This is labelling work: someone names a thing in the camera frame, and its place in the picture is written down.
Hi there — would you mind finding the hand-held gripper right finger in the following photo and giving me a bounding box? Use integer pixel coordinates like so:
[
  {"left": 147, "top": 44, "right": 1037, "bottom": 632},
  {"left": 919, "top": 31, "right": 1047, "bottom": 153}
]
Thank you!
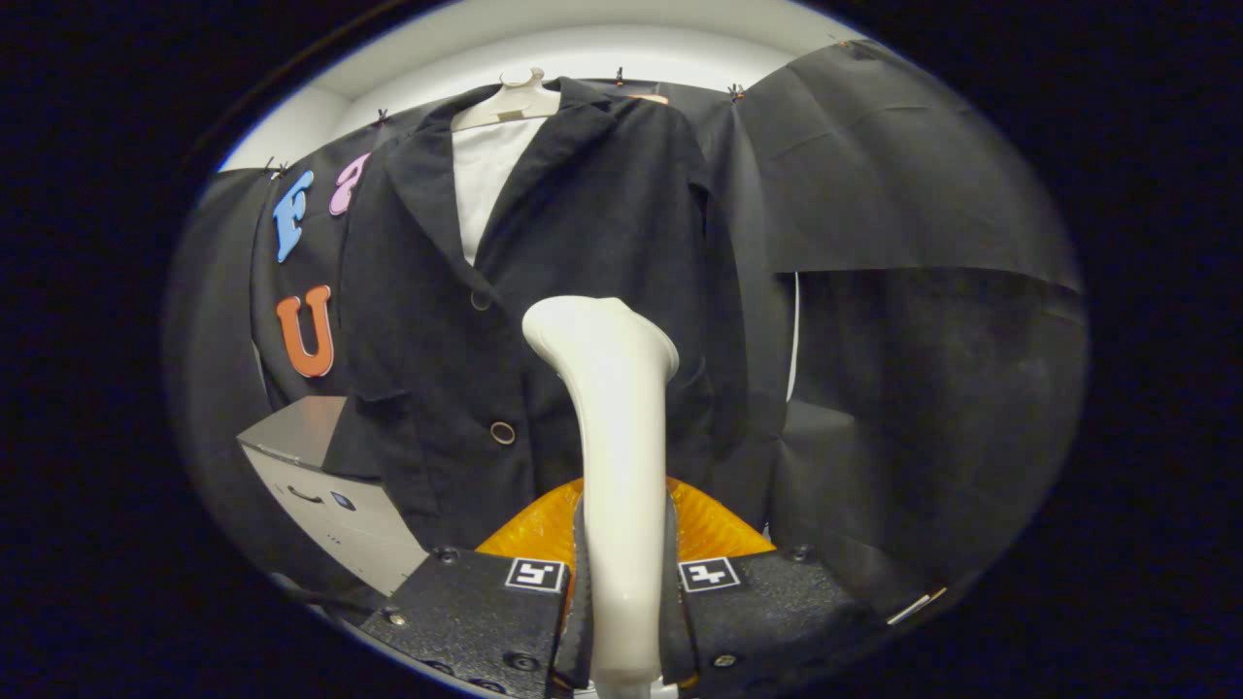
[{"left": 658, "top": 477, "right": 880, "bottom": 699}]

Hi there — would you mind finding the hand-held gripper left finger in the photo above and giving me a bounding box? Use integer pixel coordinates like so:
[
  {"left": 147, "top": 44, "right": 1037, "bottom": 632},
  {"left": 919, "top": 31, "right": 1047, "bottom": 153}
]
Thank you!
[{"left": 359, "top": 477, "right": 595, "bottom": 699}]

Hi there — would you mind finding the white garment steamer with hose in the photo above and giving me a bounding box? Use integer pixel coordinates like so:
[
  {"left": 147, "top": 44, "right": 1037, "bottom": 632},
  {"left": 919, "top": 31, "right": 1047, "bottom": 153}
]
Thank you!
[{"left": 521, "top": 294, "right": 681, "bottom": 699}]

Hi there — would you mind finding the black jacket with buttons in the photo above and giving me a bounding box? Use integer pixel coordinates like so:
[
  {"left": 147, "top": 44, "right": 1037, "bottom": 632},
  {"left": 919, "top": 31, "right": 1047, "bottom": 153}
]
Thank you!
[{"left": 325, "top": 78, "right": 792, "bottom": 554}]

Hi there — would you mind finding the white clothes hanger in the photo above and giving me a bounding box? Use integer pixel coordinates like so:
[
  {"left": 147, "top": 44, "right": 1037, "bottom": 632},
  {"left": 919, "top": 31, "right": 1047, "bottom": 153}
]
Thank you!
[{"left": 451, "top": 67, "right": 565, "bottom": 133}]

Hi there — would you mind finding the grey and white cabinet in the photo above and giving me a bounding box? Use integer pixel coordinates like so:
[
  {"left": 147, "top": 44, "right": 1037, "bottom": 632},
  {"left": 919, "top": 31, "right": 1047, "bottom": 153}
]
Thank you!
[{"left": 236, "top": 393, "right": 429, "bottom": 596}]

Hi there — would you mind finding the white mannequin torso on stand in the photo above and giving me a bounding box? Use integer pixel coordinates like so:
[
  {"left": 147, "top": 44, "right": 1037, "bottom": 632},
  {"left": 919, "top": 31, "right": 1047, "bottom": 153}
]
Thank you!
[{"left": 452, "top": 116, "right": 548, "bottom": 266}]

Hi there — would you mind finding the black backdrop cloth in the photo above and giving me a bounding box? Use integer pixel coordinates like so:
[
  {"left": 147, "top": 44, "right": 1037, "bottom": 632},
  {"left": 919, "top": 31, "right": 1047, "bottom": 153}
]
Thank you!
[{"left": 160, "top": 39, "right": 1089, "bottom": 622}]

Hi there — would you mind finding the thin white cable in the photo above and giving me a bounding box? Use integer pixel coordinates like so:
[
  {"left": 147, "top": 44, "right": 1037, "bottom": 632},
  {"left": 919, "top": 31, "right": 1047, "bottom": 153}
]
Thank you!
[{"left": 784, "top": 271, "right": 801, "bottom": 402}]

